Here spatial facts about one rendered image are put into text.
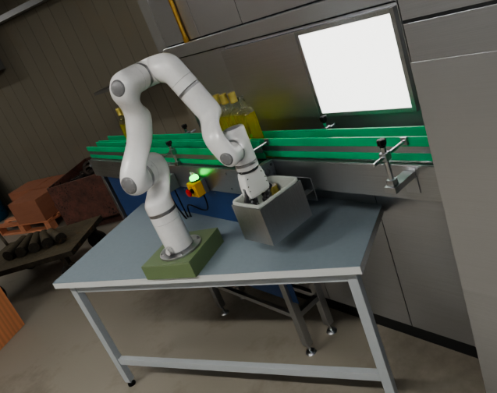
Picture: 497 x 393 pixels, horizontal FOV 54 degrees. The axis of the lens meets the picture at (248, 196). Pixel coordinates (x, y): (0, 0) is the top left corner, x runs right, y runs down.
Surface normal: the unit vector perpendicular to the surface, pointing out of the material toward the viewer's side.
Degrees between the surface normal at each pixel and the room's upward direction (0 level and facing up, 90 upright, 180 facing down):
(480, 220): 90
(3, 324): 90
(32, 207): 90
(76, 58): 90
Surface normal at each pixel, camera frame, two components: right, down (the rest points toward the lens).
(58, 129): -0.39, 0.48
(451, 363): -0.34, -0.87
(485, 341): -0.70, 0.50
